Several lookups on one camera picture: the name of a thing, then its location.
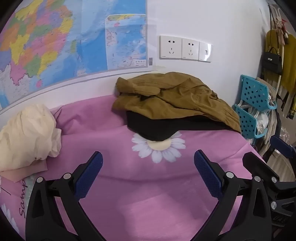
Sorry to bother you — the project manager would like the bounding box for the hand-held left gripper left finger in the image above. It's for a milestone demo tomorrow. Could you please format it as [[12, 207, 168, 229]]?
[[25, 151, 109, 241]]

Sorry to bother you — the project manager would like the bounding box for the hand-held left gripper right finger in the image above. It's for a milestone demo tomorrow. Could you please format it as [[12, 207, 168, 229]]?
[[194, 149, 272, 241]]

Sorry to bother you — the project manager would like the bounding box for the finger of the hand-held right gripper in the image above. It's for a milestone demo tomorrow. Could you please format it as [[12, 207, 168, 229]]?
[[242, 152, 280, 186], [270, 135, 296, 160]]

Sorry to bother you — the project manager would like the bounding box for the mustard brown jacket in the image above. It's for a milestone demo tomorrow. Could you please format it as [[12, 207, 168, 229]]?
[[112, 72, 241, 133]]

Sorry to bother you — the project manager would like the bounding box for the blue plastic basket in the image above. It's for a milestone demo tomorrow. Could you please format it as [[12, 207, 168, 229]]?
[[232, 104, 270, 139], [238, 75, 277, 111]]

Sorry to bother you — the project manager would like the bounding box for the pink daisy bed sheet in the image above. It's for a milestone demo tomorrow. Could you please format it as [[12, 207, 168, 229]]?
[[0, 94, 266, 241]]

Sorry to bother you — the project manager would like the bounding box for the pale pink pad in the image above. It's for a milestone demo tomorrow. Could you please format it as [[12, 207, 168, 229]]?
[[0, 160, 48, 183]]

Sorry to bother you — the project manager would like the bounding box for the black garment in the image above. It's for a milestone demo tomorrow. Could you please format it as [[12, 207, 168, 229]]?
[[126, 111, 232, 142]]

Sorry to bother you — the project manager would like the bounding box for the cream white garment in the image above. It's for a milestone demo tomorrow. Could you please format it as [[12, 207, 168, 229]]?
[[0, 104, 62, 173]]

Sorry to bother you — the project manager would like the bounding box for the hanging yellow garment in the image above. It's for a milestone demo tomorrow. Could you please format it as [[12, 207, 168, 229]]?
[[265, 29, 296, 93]]

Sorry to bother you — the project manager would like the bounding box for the black handbag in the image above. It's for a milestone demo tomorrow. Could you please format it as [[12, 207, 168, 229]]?
[[261, 47, 284, 75]]

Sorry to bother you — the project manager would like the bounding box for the hanging plush toy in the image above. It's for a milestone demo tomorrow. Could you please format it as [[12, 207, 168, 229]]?
[[274, 9, 289, 45]]

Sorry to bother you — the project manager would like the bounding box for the white wall socket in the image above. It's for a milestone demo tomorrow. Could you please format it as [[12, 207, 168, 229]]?
[[181, 38, 201, 61], [159, 35, 183, 60]]

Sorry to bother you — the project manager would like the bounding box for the colourful wall map poster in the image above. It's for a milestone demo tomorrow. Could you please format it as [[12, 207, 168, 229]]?
[[0, 0, 148, 112]]

